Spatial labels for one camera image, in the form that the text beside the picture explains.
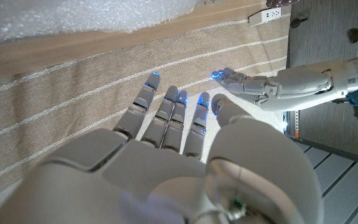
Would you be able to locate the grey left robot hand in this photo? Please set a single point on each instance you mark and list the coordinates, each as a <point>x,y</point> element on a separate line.
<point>291,85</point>

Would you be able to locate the purple bumpy ball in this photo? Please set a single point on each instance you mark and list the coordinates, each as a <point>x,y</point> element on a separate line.
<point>280,2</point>

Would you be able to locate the white power strip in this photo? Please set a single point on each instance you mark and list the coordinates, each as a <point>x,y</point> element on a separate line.
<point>265,16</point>

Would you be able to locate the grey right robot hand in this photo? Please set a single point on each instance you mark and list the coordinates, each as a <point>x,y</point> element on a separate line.
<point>166,180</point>

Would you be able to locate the clear bubble wrap sheet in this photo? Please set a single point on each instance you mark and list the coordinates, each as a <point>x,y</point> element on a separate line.
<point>73,15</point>

